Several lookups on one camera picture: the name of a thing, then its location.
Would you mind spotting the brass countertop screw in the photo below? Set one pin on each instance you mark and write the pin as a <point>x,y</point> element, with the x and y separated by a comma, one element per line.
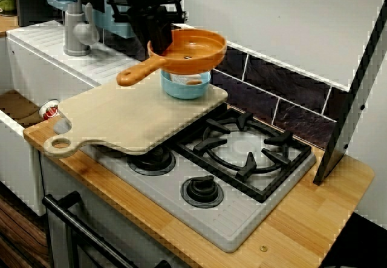
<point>263,248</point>

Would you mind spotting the tomato soup can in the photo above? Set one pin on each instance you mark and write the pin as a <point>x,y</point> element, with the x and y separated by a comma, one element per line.
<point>50,112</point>

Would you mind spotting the grey stove top panel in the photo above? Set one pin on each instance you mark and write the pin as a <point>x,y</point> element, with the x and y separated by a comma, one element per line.
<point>211,222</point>

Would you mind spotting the salmon sushi toy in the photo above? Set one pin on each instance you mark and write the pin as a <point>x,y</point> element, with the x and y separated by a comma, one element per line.
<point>181,79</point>

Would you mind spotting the light blue bowl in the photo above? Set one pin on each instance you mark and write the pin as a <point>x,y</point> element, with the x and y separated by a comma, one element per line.
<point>184,91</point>

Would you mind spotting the black box behind sink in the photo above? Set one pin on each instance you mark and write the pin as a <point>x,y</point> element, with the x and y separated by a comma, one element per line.
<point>30,1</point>

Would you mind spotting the black stove knob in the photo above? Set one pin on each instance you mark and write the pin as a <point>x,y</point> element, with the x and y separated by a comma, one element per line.
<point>154,162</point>
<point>201,190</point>

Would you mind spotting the dark tile backsplash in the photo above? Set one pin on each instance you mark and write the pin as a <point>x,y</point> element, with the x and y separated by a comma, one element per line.
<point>257,83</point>

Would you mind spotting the white sink unit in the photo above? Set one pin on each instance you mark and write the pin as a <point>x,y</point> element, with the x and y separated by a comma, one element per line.
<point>30,68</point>

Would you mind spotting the white oven door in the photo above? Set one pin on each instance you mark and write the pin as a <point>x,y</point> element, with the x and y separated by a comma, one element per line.
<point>121,219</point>

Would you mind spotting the grey toy faucet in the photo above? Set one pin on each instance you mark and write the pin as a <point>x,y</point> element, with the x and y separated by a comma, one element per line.
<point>72,35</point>

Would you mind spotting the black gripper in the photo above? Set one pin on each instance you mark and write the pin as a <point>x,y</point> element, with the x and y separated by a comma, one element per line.
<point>148,14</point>

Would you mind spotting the orange toy frying pan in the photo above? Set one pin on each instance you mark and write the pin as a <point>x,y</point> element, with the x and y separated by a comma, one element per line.
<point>205,47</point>

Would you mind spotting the black stove burner grate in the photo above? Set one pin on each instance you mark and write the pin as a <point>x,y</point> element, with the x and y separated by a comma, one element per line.
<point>246,166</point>

